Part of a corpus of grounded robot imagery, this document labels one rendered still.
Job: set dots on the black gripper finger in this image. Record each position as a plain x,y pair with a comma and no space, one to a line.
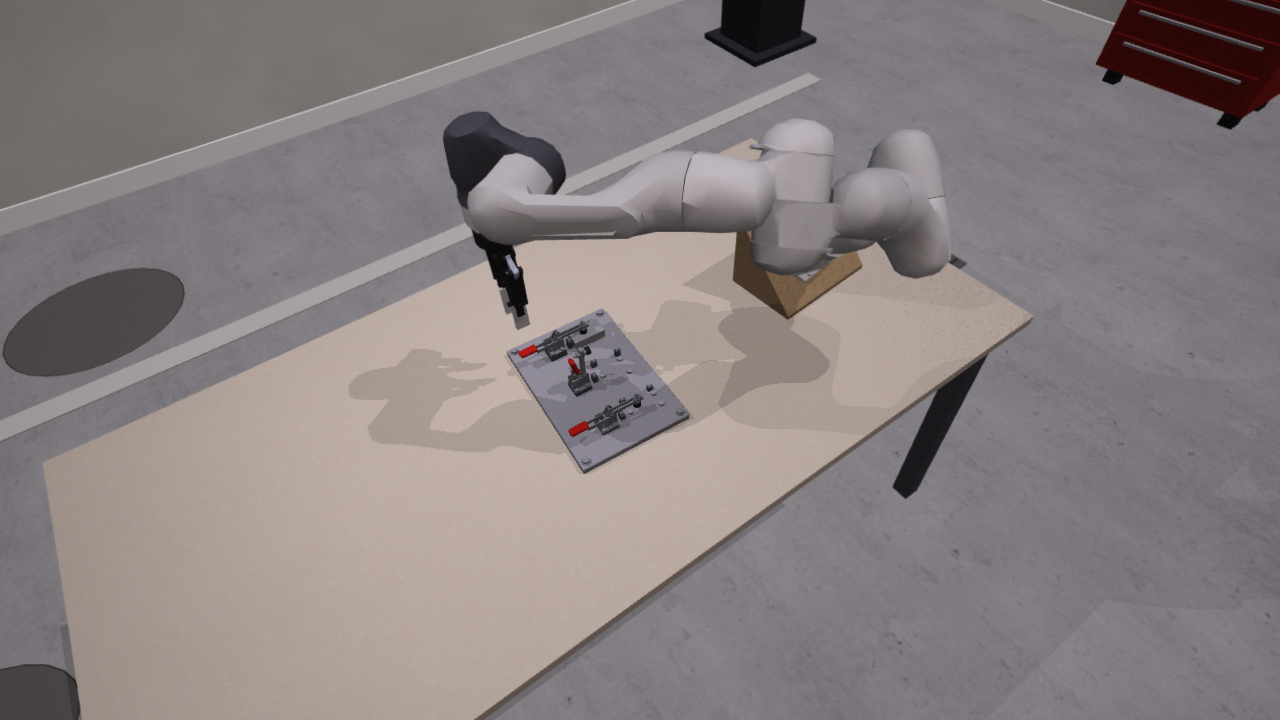
500,283
514,283

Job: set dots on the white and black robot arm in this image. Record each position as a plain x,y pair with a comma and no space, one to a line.
682,191

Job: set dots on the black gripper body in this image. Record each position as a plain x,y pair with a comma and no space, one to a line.
501,250

